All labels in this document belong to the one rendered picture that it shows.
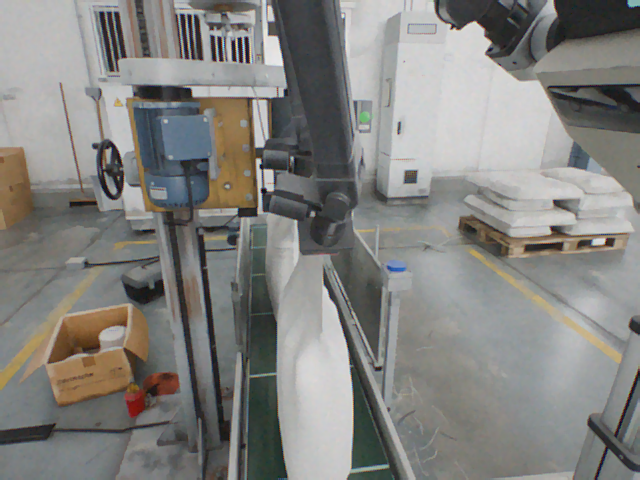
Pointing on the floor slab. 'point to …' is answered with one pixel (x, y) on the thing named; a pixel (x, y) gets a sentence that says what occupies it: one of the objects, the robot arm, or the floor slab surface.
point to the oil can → (134, 399)
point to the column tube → (189, 251)
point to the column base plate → (174, 444)
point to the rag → (161, 384)
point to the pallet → (511, 247)
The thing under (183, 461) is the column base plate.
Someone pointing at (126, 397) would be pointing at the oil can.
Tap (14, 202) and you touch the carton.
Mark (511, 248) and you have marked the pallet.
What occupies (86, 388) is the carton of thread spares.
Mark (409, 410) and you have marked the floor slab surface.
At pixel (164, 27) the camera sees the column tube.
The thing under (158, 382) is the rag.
